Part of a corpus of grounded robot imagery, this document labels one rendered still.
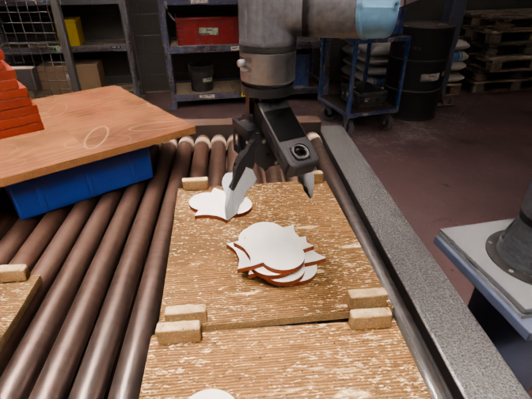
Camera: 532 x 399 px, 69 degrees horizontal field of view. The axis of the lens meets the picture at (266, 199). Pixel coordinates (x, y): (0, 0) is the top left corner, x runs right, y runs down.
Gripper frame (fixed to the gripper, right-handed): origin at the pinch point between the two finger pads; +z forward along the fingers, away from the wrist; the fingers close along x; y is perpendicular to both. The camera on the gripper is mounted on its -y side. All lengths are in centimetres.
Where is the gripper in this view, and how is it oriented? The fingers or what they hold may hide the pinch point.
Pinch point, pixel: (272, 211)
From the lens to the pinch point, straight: 62.1
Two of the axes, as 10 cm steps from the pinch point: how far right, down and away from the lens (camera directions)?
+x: -9.0, 2.3, -3.8
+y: -4.4, -4.7, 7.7
